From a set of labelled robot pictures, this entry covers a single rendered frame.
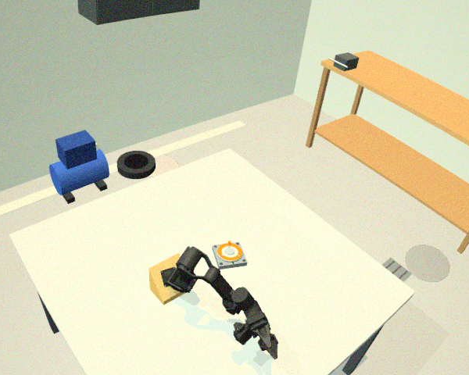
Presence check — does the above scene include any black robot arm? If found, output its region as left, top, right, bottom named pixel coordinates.
left=160, top=246, right=262, bottom=345

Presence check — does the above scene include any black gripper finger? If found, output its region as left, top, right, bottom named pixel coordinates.
left=250, top=321, right=272, bottom=348
left=260, top=338, right=278, bottom=359

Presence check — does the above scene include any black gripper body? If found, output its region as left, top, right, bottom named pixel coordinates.
left=246, top=310, right=276, bottom=346

